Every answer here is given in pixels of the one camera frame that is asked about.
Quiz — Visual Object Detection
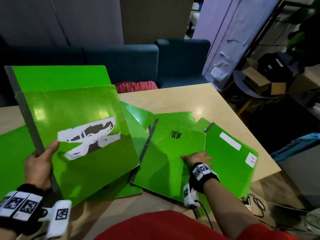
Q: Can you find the person's left hand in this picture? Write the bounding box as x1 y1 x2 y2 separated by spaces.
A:
24 140 60 192

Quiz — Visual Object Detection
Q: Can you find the person's right hand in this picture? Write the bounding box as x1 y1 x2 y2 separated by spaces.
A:
180 151 213 168

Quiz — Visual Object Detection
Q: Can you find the pile of green folders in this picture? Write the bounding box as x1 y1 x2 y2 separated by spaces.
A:
0 101 259 218

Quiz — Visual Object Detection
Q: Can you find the green folder with torn sticker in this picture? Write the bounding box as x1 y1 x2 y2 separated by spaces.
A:
15 84 140 207

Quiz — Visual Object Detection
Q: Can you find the person's right forearm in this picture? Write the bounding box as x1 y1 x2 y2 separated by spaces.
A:
203 178 262 239

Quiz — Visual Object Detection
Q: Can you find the person's left forearm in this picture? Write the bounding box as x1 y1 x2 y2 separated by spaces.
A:
0 227 18 240

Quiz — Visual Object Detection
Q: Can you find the black right wristband with markers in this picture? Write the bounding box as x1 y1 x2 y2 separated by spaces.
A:
189 162 220 194

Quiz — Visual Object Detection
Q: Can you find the black wristband with markers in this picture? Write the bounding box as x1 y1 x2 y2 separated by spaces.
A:
189 162 220 194
0 183 48 235

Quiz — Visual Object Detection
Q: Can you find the black left wristband with markers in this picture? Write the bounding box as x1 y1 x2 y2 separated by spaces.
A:
0 183 48 235

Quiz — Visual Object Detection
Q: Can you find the red shirt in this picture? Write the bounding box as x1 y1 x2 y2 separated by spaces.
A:
94 210 300 240

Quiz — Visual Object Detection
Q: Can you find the grey chair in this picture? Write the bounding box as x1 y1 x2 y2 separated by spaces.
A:
233 70 283 117

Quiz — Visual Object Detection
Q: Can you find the red ribbed cushion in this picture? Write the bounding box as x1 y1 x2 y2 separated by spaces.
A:
114 81 158 94

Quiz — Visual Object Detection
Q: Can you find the blue cloth item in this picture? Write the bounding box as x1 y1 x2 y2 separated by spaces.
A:
271 133 320 163

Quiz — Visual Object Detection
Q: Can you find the cardboard box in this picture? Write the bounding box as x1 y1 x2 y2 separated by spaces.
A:
242 67 287 96

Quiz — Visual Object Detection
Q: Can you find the dark teal armchair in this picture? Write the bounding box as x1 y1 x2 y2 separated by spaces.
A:
155 38 211 89

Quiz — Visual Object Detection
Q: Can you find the black bag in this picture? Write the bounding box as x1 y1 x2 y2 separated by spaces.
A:
257 53 293 83

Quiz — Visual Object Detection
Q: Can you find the dark teal sofa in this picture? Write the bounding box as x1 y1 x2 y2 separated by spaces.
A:
0 44 160 108

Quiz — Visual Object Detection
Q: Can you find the lavender board with taped papers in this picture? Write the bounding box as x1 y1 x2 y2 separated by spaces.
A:
192 0 283 92

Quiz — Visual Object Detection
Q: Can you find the taupe partition panel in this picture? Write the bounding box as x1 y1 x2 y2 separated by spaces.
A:
119 0 195 45

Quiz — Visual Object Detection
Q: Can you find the grey partition panel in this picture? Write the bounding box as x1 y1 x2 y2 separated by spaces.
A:
0 0 124 47

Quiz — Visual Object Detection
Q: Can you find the green plant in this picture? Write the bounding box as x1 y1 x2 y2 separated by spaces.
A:
286 0 320 68

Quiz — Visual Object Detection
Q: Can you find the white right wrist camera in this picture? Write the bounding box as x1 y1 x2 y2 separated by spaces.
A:
183 183 200 209

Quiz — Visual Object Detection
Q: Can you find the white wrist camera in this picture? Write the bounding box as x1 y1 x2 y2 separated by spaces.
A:
183 183 200 209
40 200 72 239

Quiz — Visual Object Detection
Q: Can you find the black right camera cable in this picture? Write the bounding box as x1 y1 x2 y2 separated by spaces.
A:
195 200 213 230

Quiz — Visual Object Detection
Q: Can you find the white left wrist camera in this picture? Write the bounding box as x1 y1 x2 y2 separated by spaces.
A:
40 200 72 239

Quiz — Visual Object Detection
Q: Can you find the black floor cable tangle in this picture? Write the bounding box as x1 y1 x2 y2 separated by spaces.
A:
240 193 320 233

